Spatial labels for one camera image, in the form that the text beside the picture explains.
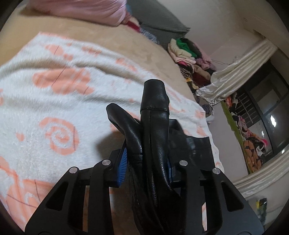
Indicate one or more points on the black leather jacket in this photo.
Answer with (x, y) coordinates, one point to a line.
(154, 144)

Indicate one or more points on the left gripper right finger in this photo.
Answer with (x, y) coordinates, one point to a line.
(210, 203)

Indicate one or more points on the beige bed sheet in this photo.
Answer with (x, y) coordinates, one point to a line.
(24, 24)

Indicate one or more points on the basket of clothes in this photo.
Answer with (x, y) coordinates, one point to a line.
(209, 111)

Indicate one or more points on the pink quilted duvet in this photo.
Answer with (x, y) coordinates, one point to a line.
(107, 12)

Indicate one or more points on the white peach patterned blanket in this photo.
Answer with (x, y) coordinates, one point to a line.
(54, 93)

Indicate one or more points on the pile of folded clothes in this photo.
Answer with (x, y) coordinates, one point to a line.
(194, 64)

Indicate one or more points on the grey headboard cushion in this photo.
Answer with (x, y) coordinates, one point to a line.
(158, 20)

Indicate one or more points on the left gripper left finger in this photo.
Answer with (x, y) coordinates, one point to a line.
(79, 203)

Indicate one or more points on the cream satin curtain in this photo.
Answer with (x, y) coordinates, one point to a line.
(227, 81)

